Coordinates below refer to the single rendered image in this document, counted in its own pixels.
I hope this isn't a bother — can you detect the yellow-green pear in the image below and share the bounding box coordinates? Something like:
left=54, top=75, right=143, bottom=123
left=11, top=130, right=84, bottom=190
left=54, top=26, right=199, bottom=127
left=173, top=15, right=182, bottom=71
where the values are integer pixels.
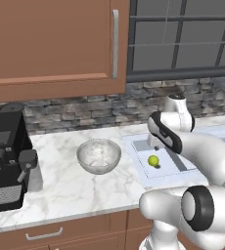
left=147, top=154, right=160, bottom=167

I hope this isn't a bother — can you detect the dark grey framed window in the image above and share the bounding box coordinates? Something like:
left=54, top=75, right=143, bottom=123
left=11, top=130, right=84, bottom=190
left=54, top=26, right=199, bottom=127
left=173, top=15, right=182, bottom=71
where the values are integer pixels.
left=126, top=0, right=225, bottom=83

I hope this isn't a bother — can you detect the silver drawer handle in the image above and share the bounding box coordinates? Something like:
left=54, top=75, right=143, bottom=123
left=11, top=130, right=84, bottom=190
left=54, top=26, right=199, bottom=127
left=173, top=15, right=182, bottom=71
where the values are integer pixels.
left=24, top=227, right=65, bottom=242

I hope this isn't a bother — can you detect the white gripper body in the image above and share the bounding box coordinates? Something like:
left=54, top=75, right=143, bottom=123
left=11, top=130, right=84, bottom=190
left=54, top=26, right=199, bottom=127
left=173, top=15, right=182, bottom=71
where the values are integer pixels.
left=146, top=133, right=166, bottom=148

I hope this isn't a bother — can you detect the brown drawer front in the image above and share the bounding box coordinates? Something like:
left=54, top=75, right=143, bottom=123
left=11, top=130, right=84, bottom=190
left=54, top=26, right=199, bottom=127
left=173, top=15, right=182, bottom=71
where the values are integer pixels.
left=0, top=210, right=129, bottom=250

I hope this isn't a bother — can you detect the silver cabinet door handle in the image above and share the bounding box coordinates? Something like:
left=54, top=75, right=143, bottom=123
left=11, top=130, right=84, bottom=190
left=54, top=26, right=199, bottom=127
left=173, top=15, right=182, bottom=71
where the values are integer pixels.
left=112, top=9, right=120, bottom=80

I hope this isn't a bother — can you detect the black coffee machine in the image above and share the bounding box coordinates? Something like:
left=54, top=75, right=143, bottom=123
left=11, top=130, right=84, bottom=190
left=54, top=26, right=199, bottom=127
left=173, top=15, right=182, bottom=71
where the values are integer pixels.
left=0, top=103, right=44, bottom=213

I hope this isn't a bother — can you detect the white sink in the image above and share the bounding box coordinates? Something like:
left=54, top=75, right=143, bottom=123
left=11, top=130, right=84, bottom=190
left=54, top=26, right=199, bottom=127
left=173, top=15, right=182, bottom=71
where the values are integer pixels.
left=121, top=124, right=225, bottom=190

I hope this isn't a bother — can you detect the brown base cabinet panel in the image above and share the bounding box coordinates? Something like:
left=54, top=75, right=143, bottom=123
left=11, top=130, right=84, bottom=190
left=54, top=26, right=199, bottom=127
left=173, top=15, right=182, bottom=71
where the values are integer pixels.
left=126, top=208, right=156, bottom=250

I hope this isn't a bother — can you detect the brown wall cabinet door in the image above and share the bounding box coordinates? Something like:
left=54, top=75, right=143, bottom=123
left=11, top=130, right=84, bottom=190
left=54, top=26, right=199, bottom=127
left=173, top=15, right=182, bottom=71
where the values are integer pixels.
left=0, top=0, right=131, bottom=104

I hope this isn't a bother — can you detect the white marbled bowl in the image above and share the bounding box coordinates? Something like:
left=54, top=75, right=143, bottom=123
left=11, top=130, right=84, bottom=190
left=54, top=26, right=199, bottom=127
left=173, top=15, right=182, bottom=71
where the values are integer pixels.
left=76, top=139, right=122, bottom=176

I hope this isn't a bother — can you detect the brown base cabinet door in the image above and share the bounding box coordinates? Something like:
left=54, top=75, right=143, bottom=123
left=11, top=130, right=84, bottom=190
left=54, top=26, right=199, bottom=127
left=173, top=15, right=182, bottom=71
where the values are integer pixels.
left=48, top=230, right=127, bottom=250

